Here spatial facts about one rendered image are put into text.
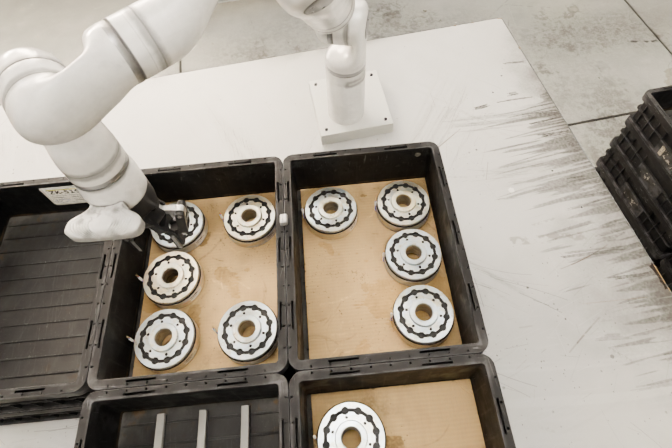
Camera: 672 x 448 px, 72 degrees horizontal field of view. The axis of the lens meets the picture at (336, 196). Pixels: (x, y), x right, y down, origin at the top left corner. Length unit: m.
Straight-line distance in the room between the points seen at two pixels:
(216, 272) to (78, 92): 0.50
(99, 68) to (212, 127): 0.81
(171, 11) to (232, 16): 2.33
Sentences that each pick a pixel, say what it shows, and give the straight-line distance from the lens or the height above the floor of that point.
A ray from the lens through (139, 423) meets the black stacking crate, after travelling 0.89.
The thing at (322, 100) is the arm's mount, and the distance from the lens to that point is 1.25.
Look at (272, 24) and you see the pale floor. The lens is 2.74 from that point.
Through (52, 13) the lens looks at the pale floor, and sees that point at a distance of 3.34.
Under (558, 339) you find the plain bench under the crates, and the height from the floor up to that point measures 0.70.
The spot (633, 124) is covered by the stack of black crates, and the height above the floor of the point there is 0.48.
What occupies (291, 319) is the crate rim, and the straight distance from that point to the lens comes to 0.75.
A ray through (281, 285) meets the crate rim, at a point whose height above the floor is 0.93.
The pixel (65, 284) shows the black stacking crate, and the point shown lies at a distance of 1.04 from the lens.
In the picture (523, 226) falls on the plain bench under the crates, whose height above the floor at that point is 0.70.
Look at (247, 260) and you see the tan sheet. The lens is 0.92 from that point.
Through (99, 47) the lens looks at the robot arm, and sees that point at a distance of 0.52.
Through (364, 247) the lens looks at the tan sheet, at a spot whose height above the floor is 0.83.
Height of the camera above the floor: 1.64
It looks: 58 degrees down
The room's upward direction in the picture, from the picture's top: 5 degrees counter-clockwise
